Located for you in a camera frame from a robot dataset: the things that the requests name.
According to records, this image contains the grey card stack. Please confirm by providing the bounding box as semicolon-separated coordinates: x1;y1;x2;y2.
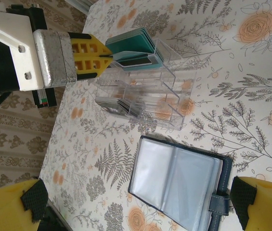
95;95;132;118

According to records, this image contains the clear acrylic card stand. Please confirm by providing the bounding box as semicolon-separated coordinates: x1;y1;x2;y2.
94;38;198;132

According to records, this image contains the navy blue card holder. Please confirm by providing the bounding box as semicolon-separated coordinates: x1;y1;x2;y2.
127;135;235;231

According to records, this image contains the aluminium frame post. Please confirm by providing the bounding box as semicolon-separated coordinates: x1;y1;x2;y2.
63;0;97;12

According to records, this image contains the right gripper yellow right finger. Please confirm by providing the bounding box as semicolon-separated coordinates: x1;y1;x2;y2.
230;175;272;231

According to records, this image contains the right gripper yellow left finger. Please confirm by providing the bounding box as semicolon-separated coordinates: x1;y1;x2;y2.
0;177;49;231

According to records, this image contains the teal card stack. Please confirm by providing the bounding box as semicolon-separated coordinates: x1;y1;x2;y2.
104;26;165;61

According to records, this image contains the teal card with black stripe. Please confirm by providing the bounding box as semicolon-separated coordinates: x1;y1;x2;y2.
111;50;162;73

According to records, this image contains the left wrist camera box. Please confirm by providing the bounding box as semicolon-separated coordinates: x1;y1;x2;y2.
0;8;78;92

